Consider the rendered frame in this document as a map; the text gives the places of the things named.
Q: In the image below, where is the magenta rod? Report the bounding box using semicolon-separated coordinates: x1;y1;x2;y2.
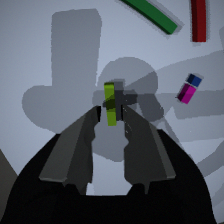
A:
178;83;196;104

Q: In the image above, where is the small blue block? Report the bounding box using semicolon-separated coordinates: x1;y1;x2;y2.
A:
187;74;202;87

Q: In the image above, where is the dark red rod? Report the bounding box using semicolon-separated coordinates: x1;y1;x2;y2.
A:
191;0;206;42

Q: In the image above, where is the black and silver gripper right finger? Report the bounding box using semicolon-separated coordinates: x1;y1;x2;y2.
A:
121;104;217;224

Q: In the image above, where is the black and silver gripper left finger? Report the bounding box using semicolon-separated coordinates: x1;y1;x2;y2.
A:
0;106;101;224

